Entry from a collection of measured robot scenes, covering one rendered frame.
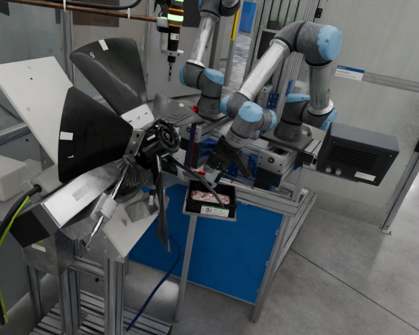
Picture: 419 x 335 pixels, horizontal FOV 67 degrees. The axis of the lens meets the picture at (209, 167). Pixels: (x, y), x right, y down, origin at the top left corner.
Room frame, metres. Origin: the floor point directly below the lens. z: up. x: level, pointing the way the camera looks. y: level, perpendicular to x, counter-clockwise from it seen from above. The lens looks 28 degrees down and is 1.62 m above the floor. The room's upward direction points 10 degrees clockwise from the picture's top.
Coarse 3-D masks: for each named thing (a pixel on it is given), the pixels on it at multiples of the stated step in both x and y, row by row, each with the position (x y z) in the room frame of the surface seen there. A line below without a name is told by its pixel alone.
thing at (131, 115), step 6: (138, 108) 0.97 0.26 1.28; (144, 108) 0.97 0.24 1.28; (126, 114) 0.95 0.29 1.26; (132, 114) 0.95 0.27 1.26; (138, 114) 0.96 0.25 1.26; (150, 114) 0.97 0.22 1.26; (126, 120) 0.94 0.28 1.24; (132, 120) 0.94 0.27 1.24; (138, 120) 0.95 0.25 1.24; (144, 120) 0.96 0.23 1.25; (150, 120) 0.96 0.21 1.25; (138, 126) 0.94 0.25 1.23
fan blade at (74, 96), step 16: (80, 96) 0.71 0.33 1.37; (64, 112) 0.66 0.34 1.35; (80, 112) 0.70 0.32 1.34; (96, 112) 0.74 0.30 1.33; (112, 112) 0.78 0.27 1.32; (64, 128) 0.65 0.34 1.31; (80, 128) 0.69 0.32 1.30; (96, 128) 0.73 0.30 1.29; (112, 128) 0.77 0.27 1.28; (128, 128) 0.82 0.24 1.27; (64, 144) 0.64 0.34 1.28; (80, 144) 0.68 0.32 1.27; (96, 144) 0.72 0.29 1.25; (112, 144) 0.77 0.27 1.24; (64, 160) 0.63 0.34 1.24; (80, 160) 0.68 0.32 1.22; (96, 160) 0.72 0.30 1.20; (112, 160) 0.78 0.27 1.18; (64, 176) 0.62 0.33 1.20
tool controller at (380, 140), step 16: (336, 128) 1.24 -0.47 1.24; (352, 128) 1.25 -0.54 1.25; (336, 144) 1.19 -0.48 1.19; (352, 144) 1.17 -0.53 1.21; (368, 144) 1.16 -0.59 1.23; (384, 144) 1.17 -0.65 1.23; (320, 160) 1.22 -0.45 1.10; (336, 160) 1.20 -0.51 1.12; (352, 160) 1.18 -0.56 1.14; (368, 160) 1.17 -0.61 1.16; (384, 160) 1.15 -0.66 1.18; (352, 176) 1.20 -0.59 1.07; (368, 176) 1.18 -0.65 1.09
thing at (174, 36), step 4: (172, 28) 1.01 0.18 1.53; (176, 28) 1.01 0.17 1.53; (172, 32) 1.01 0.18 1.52; (176, 32) 1.01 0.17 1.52; (168, 36) 1.02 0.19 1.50; (172, 36) 1.01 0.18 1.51; (176, 36) 1.01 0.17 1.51; (168, 40) 1.02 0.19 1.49; (172, 40) 1.01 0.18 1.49; (176, 40) 1.02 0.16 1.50; (168, 44) 1.02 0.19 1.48; (172, 44) 1.01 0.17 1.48; (176, 44) 1.02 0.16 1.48; (168, 48) 1.02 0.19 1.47; (172, 48) 1.01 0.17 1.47; (176, 48) 1.02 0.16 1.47; (168, 56) 1.02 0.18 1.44; (172, 56) 1.02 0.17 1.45; (168, 60) 1.02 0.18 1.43; (172, 60) 1.02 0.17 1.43
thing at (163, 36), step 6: (156, 24) 1.00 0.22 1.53; (162, 24) 1.00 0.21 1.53; (162, 30) 0.99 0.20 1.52; (168, 30) 1.00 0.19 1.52; (162, 36) 1.00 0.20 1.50; (162, 42) 1.00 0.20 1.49; (162, 48) 1.00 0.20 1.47; (168, 54) 0.99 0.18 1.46; (174, 54) 1.00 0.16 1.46; (180, 54) 1.01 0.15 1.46
